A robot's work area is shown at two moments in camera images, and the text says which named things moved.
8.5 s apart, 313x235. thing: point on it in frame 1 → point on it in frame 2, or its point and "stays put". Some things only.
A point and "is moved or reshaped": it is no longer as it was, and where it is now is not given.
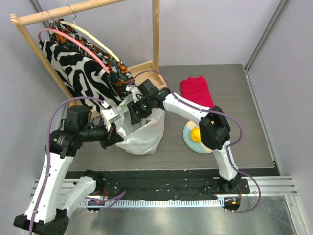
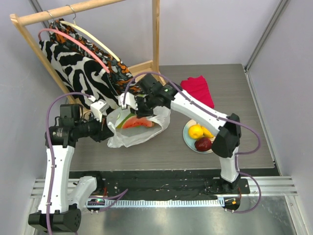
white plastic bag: x=143 y=138 is moved or reshaped
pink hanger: x=73 y=40 stays put
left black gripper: x=113 y=137 → x=103 y=131
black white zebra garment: x=83 y=76 stays put
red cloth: x=196 y=89 stays put
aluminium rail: x=270 y=185 stays put
